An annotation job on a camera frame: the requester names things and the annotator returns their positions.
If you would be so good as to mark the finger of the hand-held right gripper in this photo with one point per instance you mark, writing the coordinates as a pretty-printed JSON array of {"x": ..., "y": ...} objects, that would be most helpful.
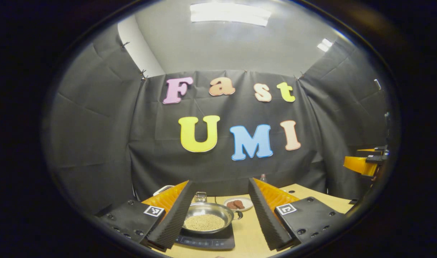
[
  {"x": 358, "y": 165},
  {"x": 378, "y": 151}
]

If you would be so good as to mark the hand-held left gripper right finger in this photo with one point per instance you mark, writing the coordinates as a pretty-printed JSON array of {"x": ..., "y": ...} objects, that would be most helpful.
[{"x": 266, "y": 218}]

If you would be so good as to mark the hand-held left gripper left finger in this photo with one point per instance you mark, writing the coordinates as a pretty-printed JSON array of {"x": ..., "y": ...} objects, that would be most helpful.
[{"x": 173, "y": 218}]

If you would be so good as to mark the black induction cooktop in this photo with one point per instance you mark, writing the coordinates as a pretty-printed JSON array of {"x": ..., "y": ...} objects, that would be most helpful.
[{"x": 211, "y": 242}]

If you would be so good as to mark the white round plate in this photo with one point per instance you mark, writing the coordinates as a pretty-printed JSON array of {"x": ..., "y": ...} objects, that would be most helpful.
[{"x": 247, "y": 202}]

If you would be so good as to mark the pile of soybeans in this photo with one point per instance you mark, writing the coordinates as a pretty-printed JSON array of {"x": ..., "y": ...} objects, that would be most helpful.
[{"x": 204, "y": 223}]

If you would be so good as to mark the brown meat patty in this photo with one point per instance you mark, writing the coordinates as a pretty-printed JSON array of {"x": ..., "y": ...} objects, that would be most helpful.
[
  {"x": 231, "y": 205},
  {"x": 239, "y": 204}
]

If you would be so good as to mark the white toaster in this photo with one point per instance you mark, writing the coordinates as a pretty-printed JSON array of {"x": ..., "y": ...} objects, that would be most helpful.
[{"x": 164, "y": 188}]

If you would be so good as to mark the plastic water bottle red label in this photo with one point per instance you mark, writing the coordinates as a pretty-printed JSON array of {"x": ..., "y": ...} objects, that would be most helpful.
[{"x": 263, "y": 178}]

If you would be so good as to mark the small ceiling light panel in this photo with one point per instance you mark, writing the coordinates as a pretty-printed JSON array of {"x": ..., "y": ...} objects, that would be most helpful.
[{"x": 324, "y": 45}]

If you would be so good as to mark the large ceiling light panel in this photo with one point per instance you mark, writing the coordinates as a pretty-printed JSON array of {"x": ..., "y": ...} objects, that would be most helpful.
[{"x": 229, "y": 13}]

